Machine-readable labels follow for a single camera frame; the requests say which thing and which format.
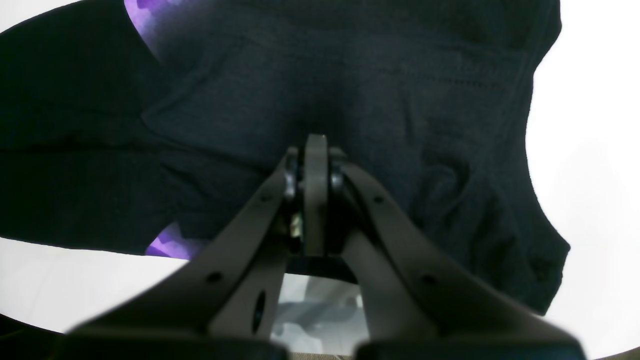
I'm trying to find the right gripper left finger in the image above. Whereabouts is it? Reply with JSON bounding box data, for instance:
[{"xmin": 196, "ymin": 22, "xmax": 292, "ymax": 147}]
[{"xmin": 69, "ymin": 135, "xmax": 321, "ymax": 342}]

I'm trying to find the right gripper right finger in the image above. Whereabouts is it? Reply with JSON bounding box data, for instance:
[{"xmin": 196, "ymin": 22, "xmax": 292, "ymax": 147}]
[{"xmin": 317, "ymin": 135, "xmax": 576, "ymax": 346}]

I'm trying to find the black T-shirt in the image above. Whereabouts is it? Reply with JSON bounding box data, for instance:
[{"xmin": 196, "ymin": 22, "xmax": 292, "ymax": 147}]
[{"xmin": 1, "ymin": 0, "xmax": 570, "ymax": 314}]

